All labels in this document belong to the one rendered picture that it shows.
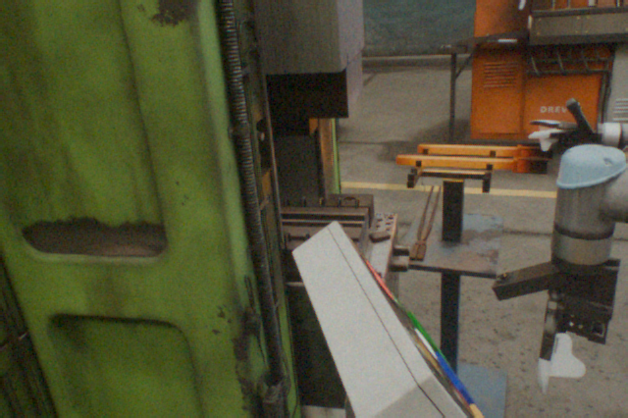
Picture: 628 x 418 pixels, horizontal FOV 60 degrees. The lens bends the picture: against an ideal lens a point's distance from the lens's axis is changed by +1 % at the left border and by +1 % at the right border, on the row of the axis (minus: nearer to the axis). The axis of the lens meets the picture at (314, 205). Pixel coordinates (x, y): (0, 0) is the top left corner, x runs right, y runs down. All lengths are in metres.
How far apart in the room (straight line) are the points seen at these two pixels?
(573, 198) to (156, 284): 0.64
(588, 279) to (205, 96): 0.59
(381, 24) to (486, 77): 4.40
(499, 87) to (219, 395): 4.01
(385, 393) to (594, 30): 4.15
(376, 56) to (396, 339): 8.50
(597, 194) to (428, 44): 8.10
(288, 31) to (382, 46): 7.96
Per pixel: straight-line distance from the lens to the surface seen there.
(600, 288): 0.85
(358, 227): 1.23
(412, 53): 8.86
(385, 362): 0.54
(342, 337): 0.59
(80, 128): 0.95
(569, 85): 4.73
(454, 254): 1.72
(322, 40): 0.97
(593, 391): 2.39
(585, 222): 0.79
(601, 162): 0.76
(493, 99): 4.73
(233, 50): 0.82
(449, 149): 1.82
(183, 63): 0.77
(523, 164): 1.70
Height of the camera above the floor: 1.53
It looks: 24 degrees down
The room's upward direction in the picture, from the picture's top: 5 degrees counter-clockwise
